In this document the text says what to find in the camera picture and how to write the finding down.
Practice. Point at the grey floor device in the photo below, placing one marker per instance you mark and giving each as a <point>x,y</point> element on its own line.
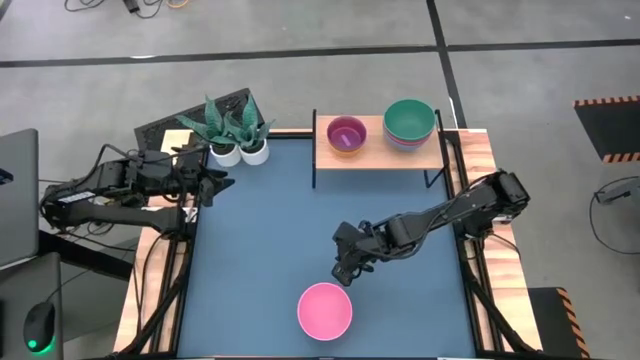
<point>617,191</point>

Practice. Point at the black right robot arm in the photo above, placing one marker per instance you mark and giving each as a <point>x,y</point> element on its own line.
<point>450,210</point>

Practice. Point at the green plant in white pot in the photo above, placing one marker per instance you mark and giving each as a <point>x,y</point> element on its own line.
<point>226,156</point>
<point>255,152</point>

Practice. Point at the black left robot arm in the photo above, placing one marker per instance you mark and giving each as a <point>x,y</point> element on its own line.
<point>125,180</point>

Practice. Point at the grey laptop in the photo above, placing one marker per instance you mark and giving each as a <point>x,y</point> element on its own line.
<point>17,200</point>

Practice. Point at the black perforated floor mat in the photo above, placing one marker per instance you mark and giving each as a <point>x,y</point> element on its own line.
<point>150,135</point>

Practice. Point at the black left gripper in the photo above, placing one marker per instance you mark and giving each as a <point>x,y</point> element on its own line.
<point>200,180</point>

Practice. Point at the black metal table frame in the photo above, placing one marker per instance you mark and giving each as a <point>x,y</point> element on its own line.
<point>178,310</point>

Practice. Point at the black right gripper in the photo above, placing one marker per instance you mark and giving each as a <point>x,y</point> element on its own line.
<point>350,242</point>

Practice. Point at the large pink bowl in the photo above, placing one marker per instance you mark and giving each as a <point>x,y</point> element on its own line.
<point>325,311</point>

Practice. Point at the black mat with hazard stripes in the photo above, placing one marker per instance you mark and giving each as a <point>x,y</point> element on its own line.
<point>615,127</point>
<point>547,320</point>

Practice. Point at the small purple bowl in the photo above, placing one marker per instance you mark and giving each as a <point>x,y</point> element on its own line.
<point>346,134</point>

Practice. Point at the grey side desk surface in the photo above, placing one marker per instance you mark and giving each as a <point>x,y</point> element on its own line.
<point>15,285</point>

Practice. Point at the wooden shelf with black frame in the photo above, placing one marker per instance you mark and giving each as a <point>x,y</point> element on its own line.
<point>380,160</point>

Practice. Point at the large blue bowl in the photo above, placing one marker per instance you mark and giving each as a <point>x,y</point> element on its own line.
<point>409,143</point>

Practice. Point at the blue table mat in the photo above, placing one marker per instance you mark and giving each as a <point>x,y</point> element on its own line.
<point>260,250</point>

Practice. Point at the large green bowl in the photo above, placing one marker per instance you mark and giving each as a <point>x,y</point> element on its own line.
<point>409,120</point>

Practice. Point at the black computer mouse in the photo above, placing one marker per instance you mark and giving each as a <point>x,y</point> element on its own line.
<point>39,325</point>

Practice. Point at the black power adapter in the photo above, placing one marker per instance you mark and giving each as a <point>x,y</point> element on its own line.
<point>131,5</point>

